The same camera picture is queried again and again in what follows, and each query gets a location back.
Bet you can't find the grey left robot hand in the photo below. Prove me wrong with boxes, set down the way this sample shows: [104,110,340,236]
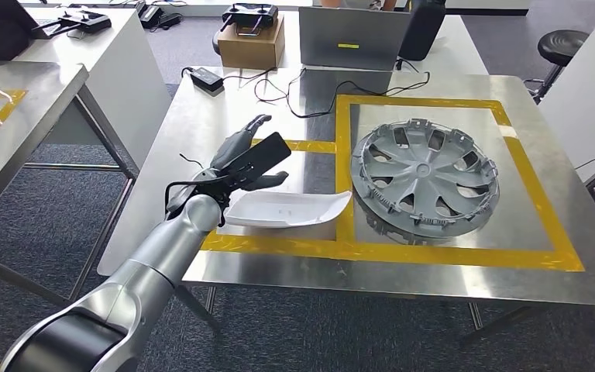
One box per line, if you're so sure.
[194,113,290,206]

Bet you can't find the white curved plastic part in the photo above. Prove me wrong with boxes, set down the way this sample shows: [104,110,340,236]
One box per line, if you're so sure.
[224,190,354,230]

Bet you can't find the black power adapter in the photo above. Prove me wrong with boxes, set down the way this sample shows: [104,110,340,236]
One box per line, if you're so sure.
[188,66,225,97]

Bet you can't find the cardboard box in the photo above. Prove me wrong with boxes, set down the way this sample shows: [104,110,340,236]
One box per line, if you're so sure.
[216,13,287,71]

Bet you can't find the small yellow tape square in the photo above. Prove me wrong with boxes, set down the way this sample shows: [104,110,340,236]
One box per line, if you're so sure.
[200,137,353,259]

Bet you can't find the white desk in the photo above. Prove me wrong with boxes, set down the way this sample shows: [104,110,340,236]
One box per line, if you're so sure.
[12,5,174,169]
[537,13,595,184]
[143,9,490,77]

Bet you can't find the black remote controller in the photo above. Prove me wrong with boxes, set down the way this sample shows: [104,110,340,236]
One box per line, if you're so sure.
[30,9,113,40]
[219,2,280,37]

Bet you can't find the black chargers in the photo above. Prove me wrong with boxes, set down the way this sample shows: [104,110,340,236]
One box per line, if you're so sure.
[134,1,184,31]

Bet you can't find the silver laptop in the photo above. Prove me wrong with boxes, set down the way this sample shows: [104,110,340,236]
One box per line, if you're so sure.
[297,5,413,72]

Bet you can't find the large yellow tape square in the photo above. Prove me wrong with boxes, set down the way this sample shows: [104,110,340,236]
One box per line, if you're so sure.
[333,94,586,274]

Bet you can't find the grey wheel cover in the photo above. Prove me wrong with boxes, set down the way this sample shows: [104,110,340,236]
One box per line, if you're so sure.
[350,118,500,240]

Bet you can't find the black round stool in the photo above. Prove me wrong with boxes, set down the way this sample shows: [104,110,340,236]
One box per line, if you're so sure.
[522,28,590,105]

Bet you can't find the thin black wrist wire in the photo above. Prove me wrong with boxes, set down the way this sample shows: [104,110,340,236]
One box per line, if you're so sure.
[178,152,205,171]

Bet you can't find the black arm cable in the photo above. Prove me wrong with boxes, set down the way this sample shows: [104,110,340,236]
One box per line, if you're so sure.
[163,174,229,227]

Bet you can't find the black power cable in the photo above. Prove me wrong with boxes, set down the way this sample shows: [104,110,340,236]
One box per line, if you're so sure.
[181,60,432,120]

